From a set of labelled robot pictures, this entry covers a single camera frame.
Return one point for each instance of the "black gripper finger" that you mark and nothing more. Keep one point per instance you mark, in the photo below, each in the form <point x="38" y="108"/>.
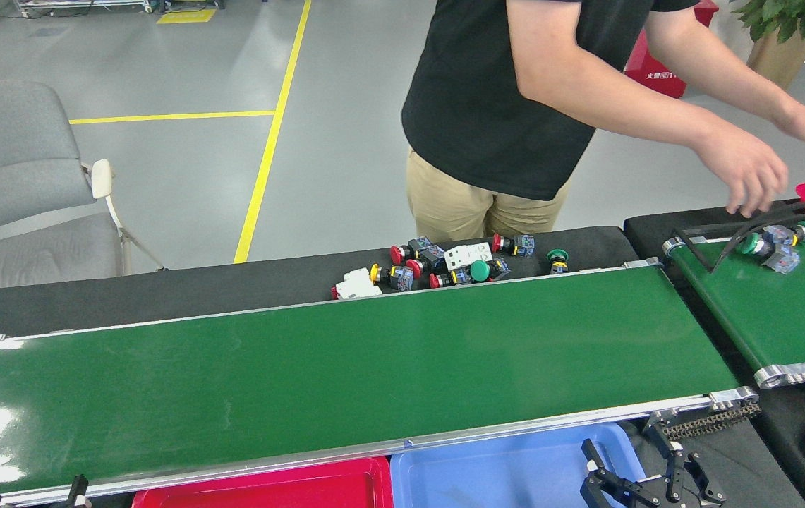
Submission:
<point x="603" y="494"/>
<point x="677" y="480"/>
<point x="79" y="494"/>

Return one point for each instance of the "red mushroom push button switch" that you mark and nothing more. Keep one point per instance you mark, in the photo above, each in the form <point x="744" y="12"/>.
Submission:
<point x="518" y="245"/>
<point x="430" y="259"/>
<point x="455" y="277"/>
<point x="397" y="254"/>

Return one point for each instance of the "white circuit breaker red levers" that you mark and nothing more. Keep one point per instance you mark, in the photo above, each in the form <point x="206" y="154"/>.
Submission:
<point x="468" y="255"/>
<point x="360" y="286"/>

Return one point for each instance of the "yellow mushroom push button switch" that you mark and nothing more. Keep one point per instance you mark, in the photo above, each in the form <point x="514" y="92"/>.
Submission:
<point x="398" y="277"/>

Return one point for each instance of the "person's left forearm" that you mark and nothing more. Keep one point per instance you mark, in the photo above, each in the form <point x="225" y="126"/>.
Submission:
<point x="719" y="70"/>

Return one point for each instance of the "person's right forearm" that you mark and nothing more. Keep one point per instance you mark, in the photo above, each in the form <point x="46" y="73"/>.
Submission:
<point x="621" y="106"/>

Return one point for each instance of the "short green conveyor belt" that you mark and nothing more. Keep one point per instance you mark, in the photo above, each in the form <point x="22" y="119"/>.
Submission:
<point x="783" y="317"/>

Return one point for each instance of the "long green conveyor belt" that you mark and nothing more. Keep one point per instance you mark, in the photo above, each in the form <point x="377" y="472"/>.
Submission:
<point x="303" y="374"/>

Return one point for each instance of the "person's right hand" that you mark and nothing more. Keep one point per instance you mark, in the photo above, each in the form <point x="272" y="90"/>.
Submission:
<point x="744" y="169"/>

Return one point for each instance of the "blue plastic bin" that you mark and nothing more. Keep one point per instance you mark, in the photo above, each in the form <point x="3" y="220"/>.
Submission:
<point x="501" y="473"/>

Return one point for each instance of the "red plastic bin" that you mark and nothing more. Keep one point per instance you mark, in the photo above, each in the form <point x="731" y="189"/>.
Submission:
<point x="268" y="490"/>

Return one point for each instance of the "grey padded chair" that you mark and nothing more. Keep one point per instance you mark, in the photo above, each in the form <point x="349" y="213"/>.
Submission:
<point x="14" y="155"/>

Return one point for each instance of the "red fire extinguisher box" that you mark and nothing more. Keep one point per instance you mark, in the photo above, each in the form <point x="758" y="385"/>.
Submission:
<point x="663" y="70"/>

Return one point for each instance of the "person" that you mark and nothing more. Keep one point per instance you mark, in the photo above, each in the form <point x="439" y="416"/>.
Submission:
<point x="487" y="85"/>

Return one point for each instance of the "potted plant brass pot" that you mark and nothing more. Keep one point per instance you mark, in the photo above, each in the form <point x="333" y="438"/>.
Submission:
<point x="779" y="56"/>

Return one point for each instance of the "black guide frame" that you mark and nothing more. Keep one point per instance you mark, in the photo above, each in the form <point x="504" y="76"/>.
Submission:
<point x="734" y="250"/>

